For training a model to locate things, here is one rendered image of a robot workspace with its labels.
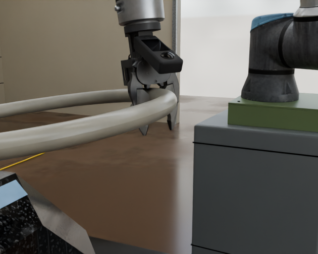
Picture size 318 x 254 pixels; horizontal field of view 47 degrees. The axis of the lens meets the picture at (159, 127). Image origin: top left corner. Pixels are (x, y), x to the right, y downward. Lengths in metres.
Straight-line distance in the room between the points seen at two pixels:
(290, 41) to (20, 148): 0.90
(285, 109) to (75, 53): 5.61
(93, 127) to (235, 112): 0.81
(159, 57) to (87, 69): 5.78
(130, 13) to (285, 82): 0.68
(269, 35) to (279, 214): 0.55
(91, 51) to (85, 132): 5.92
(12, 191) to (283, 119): 0.78
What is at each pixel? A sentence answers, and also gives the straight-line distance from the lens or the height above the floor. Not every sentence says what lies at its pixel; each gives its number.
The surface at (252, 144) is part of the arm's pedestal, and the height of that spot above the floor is 0.80.
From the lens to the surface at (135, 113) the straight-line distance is 0.46.
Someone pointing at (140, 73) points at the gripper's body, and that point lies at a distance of 0.69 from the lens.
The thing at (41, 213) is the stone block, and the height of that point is 0.76.
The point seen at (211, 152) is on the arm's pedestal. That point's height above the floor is 0.76.
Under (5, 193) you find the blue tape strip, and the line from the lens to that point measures 0.75.
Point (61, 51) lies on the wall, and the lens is 6.73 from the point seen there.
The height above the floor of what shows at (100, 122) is 1.00.
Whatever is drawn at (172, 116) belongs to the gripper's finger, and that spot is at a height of 0.95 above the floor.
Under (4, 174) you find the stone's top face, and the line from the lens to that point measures 0.78.
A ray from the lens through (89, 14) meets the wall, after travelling 6.37.
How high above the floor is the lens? 1.08
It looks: 12 degrees down
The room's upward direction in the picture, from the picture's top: straight up
